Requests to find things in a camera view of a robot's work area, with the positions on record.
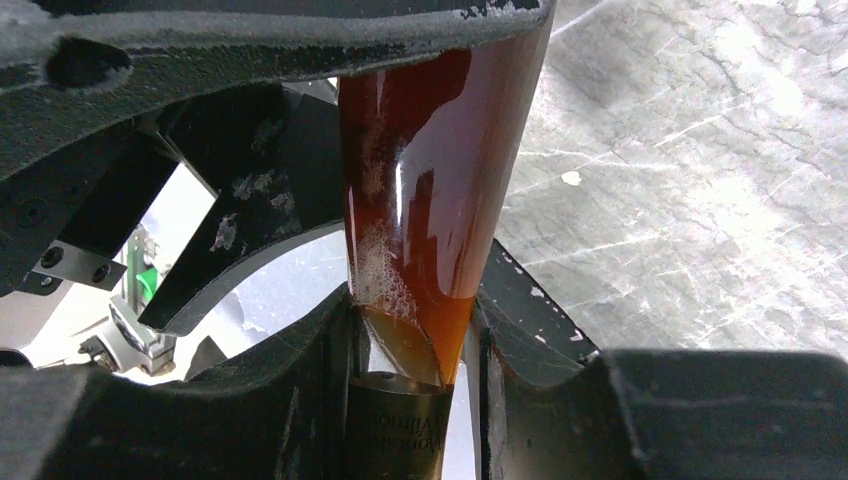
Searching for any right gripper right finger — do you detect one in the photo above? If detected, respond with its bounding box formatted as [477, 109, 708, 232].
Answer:
[466, 243, 847, 479]

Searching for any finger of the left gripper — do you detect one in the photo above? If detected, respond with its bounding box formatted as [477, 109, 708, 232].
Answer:
[1, 1, 555, 178]

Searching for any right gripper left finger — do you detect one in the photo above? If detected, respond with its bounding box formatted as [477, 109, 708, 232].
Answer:
[1, 286, 350, 479]

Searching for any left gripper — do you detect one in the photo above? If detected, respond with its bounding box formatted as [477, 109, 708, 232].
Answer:
[1, 84, 343, 336]

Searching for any red wine bottle gold cap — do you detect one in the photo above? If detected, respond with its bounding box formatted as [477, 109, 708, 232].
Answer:
[338, 22, 551, 479]

